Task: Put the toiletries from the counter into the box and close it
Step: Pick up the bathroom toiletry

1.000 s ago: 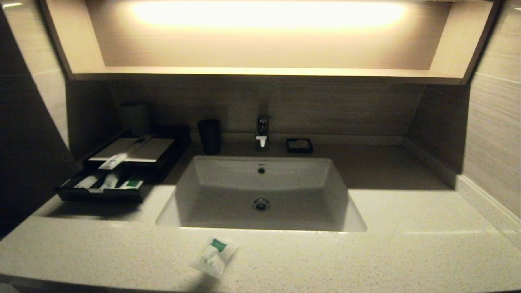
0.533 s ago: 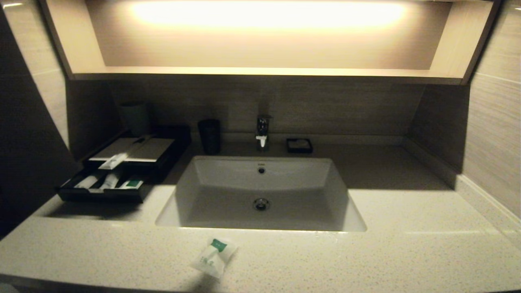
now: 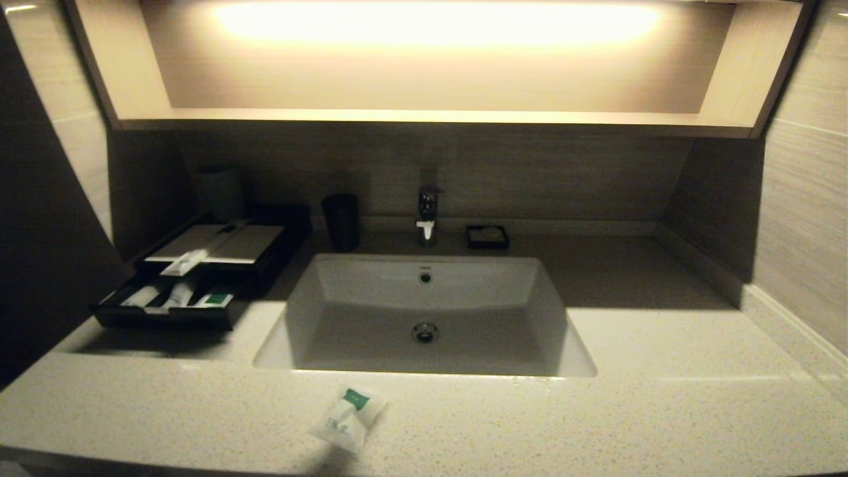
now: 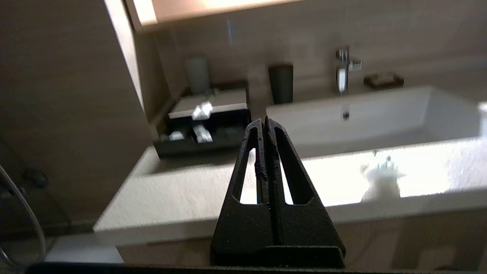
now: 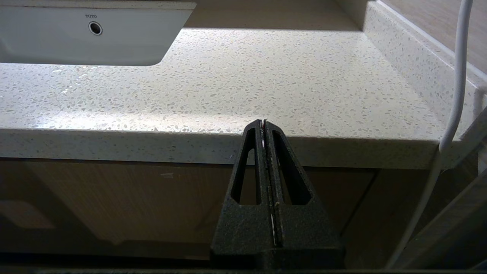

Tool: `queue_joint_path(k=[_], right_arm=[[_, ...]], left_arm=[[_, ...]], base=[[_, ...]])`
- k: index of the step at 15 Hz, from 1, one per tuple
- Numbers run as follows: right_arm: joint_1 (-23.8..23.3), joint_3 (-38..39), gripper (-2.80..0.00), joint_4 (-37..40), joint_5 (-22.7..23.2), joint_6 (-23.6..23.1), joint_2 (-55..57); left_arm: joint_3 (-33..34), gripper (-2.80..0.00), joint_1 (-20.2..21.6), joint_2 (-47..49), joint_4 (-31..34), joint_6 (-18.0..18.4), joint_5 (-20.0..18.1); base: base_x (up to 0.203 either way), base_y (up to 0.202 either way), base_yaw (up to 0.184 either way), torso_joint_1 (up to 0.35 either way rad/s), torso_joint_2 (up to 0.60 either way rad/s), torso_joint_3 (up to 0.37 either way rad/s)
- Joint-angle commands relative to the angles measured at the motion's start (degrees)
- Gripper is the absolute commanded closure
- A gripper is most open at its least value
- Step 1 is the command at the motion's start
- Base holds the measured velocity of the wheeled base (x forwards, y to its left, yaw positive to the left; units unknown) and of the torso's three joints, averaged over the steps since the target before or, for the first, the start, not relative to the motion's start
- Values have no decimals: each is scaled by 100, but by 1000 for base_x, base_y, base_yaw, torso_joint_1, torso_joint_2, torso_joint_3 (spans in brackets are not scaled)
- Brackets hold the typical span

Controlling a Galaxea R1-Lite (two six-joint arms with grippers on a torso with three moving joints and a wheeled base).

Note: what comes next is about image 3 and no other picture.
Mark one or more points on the white tube packet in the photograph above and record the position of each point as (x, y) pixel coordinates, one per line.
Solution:
(140, 296)
(179, 293)

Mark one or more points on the warm light strip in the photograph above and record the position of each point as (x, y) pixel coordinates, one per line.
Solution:
(430, 23)

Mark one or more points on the chrome faucet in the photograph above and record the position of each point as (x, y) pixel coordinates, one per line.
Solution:
(428, 205)

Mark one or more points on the chrome sink drain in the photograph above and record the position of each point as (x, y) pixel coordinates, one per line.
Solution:
(425, 332)

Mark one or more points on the wooden wall shelf niche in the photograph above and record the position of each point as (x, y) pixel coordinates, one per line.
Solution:
(119, 66)

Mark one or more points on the black amenity drawer box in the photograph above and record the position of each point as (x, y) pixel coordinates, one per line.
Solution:
(255, 246)

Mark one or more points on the grey cup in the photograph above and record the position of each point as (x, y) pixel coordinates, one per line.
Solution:
(220, 192)

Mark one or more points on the white sink basin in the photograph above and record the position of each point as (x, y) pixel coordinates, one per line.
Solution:
(464, 291)

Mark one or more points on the black soap dish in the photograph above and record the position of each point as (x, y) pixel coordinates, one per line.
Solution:
(487, 246)

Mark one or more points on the long clear toothbrush packet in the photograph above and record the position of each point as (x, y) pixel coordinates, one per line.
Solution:
(185, 262)

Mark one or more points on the white sachet green label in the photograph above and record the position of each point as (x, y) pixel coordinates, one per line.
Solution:
(344, 421)

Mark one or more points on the black cup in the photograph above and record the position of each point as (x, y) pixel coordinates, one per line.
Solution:
(340, 222)

